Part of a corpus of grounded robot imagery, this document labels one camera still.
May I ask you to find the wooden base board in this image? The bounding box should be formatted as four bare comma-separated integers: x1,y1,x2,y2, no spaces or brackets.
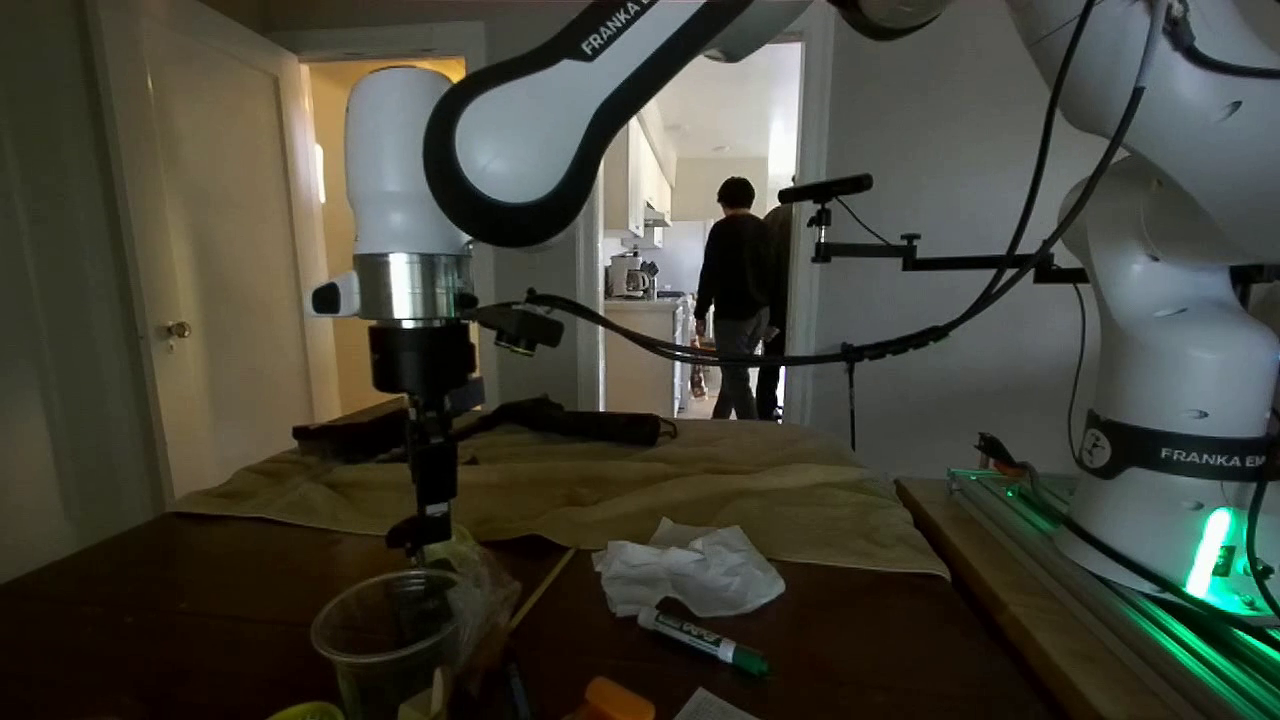
891,478,1280,720

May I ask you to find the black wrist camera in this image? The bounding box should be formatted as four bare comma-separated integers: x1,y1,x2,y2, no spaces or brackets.
464,298,571,361

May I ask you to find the beige towel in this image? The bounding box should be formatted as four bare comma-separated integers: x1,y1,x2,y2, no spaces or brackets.
176,417,951,584

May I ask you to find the white room door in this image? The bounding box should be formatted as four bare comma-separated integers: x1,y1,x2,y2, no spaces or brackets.
83,0,343,514

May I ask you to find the black keyboard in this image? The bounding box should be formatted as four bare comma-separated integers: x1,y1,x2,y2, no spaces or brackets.
289,395,421,468

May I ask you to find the clear plastic cup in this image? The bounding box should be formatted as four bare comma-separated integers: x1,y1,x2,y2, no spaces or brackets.
309,564,474,720

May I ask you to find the aluminium rail with green light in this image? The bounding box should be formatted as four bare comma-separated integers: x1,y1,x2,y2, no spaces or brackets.
947,466,1280,720

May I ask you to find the white crumpled tissue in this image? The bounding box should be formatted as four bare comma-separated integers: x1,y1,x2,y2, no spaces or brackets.
588,517,791,623

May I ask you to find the small white card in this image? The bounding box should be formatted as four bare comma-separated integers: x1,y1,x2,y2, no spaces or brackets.
670,684,757,720

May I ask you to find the thin wooden stick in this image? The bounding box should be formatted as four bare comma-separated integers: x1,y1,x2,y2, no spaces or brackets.
495,545,580,637

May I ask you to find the person in dark top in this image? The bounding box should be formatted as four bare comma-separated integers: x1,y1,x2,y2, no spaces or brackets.
691,171,776,423

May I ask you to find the silver kitchen appliance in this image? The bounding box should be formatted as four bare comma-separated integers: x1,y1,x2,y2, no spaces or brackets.
605,251,662,303

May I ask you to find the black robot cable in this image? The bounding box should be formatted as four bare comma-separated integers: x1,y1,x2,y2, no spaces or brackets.
524,0,1175,372

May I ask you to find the white kitchen counter cabinet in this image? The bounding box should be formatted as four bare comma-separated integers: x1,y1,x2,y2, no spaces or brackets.
599,292,697,417

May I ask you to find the orange block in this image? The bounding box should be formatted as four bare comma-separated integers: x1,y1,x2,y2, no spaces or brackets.
574,674,660,720

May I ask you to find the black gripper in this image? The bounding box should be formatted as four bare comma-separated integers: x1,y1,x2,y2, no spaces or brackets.
368,321,482,532

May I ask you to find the black base cable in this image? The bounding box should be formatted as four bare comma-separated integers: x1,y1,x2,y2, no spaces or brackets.
970,430,1280,632

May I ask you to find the white marker with green cap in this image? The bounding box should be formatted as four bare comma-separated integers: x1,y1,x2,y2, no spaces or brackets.
632,606,771,681

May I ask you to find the white upper kitchen cabinet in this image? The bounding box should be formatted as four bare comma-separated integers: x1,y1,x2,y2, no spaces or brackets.
614,111,676,231

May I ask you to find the thin black hanging cable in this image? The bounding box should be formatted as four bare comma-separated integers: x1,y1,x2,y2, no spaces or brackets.
837,341,862,458

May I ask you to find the clear plastic bag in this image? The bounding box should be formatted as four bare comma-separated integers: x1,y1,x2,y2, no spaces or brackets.
436,528,528,637

